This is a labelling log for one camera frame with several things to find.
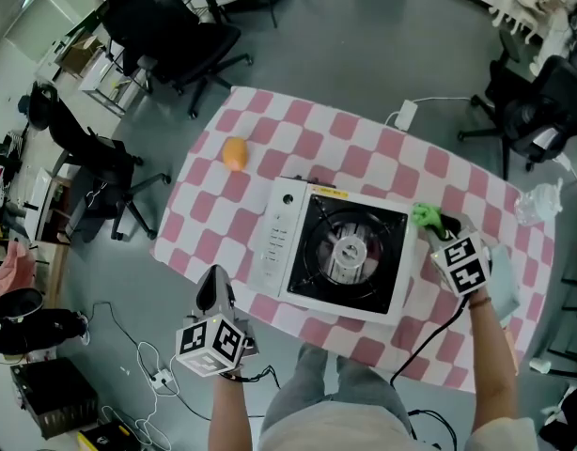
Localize person's right forearm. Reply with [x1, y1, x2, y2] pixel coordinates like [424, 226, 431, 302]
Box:
[466, 287, 521, 436]

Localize yellow black tool box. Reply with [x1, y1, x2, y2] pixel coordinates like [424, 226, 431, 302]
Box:
[76, 419, 135, 451]

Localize pink white checkered tablecloth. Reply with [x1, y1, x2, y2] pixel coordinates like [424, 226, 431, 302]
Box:
[149, 86, 558, 395]

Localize black mesh crate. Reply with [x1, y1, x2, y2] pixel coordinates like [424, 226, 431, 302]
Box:
[9, 357, 101, 442]

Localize white floor cable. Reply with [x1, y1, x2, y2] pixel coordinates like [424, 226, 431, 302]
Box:
[99, 340, 181, 451]

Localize person's beige shirt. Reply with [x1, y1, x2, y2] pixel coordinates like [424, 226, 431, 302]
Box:
[257, 399, 551, 451]

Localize white power strip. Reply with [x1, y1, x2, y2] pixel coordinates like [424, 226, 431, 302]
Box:
[148, 368, 176, 391]
[393, 100, 419, 132]

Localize black office chair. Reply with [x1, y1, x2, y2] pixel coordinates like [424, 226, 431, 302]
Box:
[457, 29, 577, 181]
[28, 84, 173, 242]
[101, 0, 255, 120]

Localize clear crumpled plastic bag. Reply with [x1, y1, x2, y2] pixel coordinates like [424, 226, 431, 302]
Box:
[513, 178, 566, 227]

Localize person's grey jeans legs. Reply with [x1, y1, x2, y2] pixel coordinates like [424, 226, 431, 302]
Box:
[261, 342, 413, 436]

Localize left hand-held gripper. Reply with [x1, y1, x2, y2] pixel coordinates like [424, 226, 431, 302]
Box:
[175, 264, 258, 378]

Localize cardboard box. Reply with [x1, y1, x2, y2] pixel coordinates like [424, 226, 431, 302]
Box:
[60, 34, 105, 78]

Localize light blue folded cloth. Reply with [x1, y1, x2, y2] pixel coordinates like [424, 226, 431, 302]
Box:
[486, 243, 522, 329]

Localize orange sponge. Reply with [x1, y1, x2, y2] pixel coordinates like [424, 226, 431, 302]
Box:
[222, 136, 249, 173]

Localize person's left forearm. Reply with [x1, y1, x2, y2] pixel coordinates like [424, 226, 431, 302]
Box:
[210, 369, 253, 451]

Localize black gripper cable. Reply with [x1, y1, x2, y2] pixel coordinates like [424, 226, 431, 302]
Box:
[389, 292, 473, 445]

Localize green cloth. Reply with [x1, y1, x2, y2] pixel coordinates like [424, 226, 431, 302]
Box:
[412, 202, 448, 239]

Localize white portable stove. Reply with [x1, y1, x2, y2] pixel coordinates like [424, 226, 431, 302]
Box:
[247, 175, 419, 327]

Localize pink cloth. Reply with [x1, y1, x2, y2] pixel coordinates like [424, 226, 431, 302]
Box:
[0, 240, 38, 296]

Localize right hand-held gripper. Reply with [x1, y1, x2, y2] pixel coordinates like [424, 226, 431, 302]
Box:
[426, 212, 493, 299]

